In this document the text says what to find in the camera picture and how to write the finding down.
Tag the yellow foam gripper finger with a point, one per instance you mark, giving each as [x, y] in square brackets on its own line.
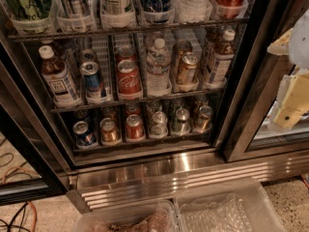
[292, 99]
[281, 45]

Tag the clear water bottle white cap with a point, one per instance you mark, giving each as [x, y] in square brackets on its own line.
[158, 68]

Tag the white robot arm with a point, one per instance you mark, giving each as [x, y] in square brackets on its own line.
[298, 53]

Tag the fridge right glass door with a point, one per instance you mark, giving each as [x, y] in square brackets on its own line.
[254, 82]

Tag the tea bottle right white cap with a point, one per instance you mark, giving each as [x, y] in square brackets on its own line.
[221, 54]

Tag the tea bottle white cap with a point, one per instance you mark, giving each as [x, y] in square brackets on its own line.
[221, 54]
[55, 72]

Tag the gold can front middle shelf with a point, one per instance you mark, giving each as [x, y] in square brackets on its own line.
[186, 79]

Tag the gold can shelf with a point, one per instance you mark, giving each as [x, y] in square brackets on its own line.
[186, 79]
[180, 47]

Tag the clear bottle top shelf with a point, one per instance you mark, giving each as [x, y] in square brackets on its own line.
[191, 11]

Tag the gold can rear middle shelf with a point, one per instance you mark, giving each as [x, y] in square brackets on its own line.
[180, 47]

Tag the green can bottom shelf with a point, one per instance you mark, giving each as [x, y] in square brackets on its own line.
[180, 123]

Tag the silver can bottom shelf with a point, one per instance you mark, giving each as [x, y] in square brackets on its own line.
[158, 125]

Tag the silver can shelf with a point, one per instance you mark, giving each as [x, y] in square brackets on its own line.
[158, 125]
[87, 55]
[76, 8]

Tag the red can bottom shelf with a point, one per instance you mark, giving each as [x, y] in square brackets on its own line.
[134, 128]

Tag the blue Pepsi can middle shelf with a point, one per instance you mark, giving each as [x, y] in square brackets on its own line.
[94, 84]

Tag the blue pepsi can shelf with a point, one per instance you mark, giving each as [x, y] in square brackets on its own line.
[84, 135]
[94, 84]

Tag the silver can rear middle shelf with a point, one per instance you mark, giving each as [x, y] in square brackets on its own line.
[87, 55]

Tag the silver can top shelf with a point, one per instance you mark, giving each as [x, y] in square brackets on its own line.
[76, 8]

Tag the blue Pepsi can bottom shelf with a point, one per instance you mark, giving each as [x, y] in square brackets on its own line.
[84, 135]

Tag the steel fridge bottom grille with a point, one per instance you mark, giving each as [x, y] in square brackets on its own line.
[147, 179]

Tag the tea bottle left white cap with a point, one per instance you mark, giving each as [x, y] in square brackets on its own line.
[55, 72]

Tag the green bottle top shelf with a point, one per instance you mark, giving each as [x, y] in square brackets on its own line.
[30, 10]

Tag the fridge left open door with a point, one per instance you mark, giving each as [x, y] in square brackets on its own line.
[27, 124]

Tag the gold can bottom right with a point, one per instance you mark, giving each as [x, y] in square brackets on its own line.
[202, 121]

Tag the gold can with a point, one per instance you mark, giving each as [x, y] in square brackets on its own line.
[109, 131]
[202, 121]

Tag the clear bin with bubble wrap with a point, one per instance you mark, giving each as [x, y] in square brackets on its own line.
[234, 206]

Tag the red Coca-Cola can rear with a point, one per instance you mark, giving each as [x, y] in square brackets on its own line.
[126, 52]

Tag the red coca-cola can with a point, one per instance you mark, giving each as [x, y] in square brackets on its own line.
[128, 80]
[126, 52]

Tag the red Coca-Cola can front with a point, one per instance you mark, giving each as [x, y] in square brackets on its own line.
[128, 80]

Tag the clear bin with brown items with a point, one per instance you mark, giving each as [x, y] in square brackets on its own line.
[156, 216]

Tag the gold can bottom left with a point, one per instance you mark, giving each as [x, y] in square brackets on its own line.
[109, 131]

